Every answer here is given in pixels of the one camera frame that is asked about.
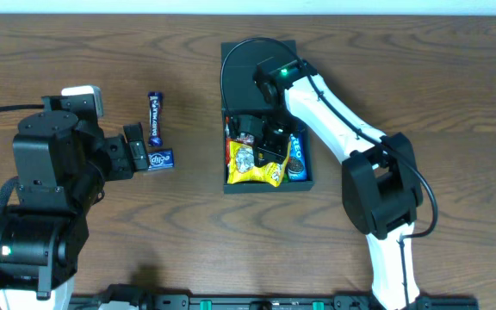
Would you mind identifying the red Hacks candy bag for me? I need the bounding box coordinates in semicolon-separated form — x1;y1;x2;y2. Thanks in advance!
224;123;255;164

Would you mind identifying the blue Oreo cookie pack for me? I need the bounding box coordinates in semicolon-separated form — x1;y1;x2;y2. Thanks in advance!
287;125;307;182

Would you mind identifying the yellow Hacks candy bag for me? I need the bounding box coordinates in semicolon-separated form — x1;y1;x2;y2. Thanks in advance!
226;140;289;187

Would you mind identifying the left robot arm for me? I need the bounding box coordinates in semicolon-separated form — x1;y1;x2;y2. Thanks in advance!
0;95;149;309

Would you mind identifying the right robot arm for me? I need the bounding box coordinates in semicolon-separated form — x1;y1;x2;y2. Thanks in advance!
236;58;425;309

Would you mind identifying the purple Dairy Milk bar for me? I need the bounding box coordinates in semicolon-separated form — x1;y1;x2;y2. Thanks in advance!
147;91;163;146

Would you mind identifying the blue Eclipse mints box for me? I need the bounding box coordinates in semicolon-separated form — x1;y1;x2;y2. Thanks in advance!
148;149;175;171

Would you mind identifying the dark green open box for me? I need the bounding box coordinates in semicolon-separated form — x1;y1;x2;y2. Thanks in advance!
221;41;314;194

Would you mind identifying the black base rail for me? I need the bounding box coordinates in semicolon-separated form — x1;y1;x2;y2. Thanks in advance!
69;283;481;310

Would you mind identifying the right black cable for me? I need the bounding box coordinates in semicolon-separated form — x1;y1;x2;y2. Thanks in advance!
219;37;439;302

